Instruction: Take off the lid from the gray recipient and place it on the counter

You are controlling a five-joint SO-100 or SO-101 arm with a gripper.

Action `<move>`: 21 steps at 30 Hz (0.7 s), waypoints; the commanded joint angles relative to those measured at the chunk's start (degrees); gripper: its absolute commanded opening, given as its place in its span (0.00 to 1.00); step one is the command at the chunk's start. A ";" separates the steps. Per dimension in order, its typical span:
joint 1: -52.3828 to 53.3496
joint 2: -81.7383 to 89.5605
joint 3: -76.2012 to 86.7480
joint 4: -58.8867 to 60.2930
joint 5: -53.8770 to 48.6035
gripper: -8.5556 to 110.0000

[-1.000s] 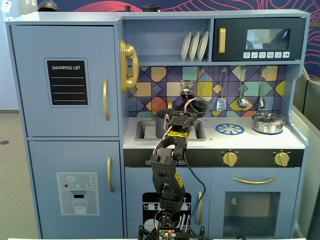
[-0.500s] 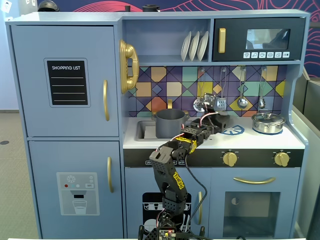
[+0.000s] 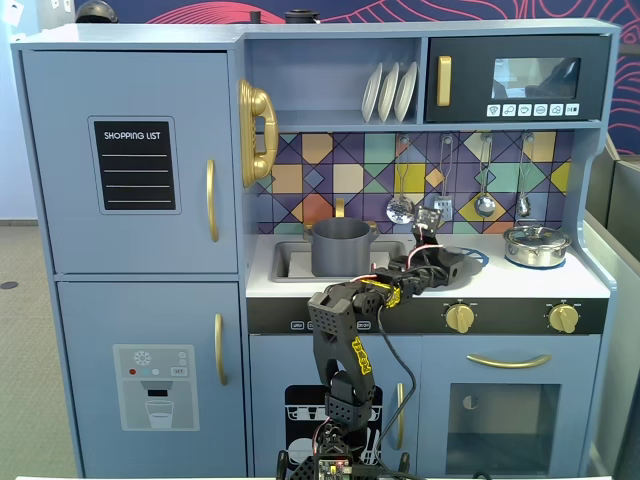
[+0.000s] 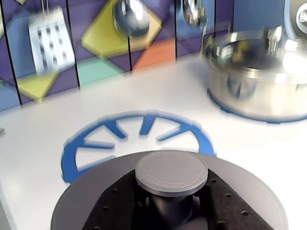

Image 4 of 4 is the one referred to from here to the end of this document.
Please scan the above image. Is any colourful tile backsplash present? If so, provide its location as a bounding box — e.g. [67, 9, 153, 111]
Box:
[0, 0, 233, 112]

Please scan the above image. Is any small steel spoon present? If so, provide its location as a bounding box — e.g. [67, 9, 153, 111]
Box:
[182, 0, 207, 31]

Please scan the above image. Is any blue toy kitchen unit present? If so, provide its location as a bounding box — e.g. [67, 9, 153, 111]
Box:
[0, 0, 307, 230]

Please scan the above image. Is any gray pot lid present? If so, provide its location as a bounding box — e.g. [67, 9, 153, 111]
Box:
[50, 150, 288, 230]

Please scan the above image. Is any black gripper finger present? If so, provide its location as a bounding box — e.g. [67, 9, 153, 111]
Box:
[191, 171, 274, 230]
[80, 171, 154, 230]

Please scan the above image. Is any steel slotted spatula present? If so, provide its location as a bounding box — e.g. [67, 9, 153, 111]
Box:
[28, 0, 75, 72]

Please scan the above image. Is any shiny steel pot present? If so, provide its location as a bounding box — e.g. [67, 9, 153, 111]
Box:
[201, 45, 307, 122]

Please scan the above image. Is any steel ladle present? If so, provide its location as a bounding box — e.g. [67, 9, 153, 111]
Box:
[112, 0, 151, 38]

